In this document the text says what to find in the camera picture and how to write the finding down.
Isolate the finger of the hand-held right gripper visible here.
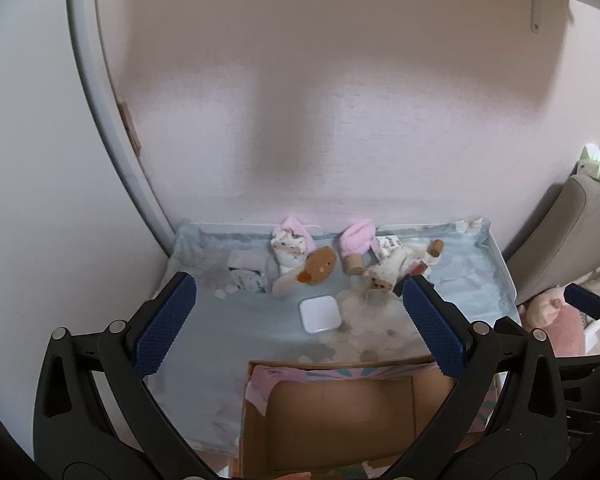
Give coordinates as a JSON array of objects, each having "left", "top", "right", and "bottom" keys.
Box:
[{"left": 564, "top": 283, "right": 600, "bottom": 331}]

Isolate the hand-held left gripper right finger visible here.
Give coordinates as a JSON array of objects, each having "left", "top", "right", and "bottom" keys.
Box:
[{"left": 385, "top": 276, "right": 569, "bottom": 480}]

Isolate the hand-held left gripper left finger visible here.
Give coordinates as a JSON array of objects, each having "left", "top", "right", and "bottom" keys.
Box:
[{"left": 32, "top": 271, "right": 216, "bottom": 480}]

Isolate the small translucent plastic box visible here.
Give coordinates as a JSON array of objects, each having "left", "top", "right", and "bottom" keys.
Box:
[{"left": 227, "top": 252, "right": 268, "bottom": 295}]

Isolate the brown cookie plush toy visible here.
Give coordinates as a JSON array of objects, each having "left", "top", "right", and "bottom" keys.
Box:
[{"left": 272, "top": 245, "right": 338, "bottom": 301}]

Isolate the cardboard box with pink print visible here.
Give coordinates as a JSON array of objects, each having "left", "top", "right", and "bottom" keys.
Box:
[{"left": 237, "top": 355, "right": 501, "bottom": 480}]

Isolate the white patterned cloth doll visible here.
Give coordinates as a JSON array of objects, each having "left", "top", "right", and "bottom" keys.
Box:
[
  {"left": 270, "top": 227, "right": 317, "bottom": 276},
  {"left": 362, "top": 234, "right": 431, "bottom": 297}
]

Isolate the pink plush toy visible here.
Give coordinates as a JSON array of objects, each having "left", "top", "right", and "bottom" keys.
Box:
[{"left": 522, "top": 285, "right": 600, "bottom": 357}]

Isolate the beige chair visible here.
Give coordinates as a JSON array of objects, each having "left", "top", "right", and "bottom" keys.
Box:
[{"left": 507, "top": 175, "right": 600, "bottom": 306}]

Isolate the blue floral tablecloth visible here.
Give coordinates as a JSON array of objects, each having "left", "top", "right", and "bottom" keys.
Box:
[{"left": 167, "top": 217, "right": 521, "bottom": 461}]

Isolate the cork cylinder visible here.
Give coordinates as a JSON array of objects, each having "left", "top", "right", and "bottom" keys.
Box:
[{"left": 342, "top": 252, "right": 366, "bottom": 277}]

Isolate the white square case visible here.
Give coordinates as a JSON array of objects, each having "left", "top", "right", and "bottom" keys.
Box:
[{"left": 299, "top": 297, "right": 340, "bottom": 334}]

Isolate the pink fluffy toy, cork base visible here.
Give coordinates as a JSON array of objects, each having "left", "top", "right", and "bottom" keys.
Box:
[{"left": 340, "top": 219, "right": 378, "bottom": 258}]

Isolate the green white bottle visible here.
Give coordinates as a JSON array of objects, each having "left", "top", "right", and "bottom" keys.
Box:
[{"left": 577, "top": 145, "right": 600, "bottom": 184}]

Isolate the small wooden block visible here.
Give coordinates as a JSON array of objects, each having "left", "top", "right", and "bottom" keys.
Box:
[{"left": 119, "top": 102, "right": 142, "bottom": 151}]

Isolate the grey curved metal pole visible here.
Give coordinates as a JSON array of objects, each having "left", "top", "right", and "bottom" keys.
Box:
[{"left": 66, "top": 0, "right": 183, "bottom": 243}]

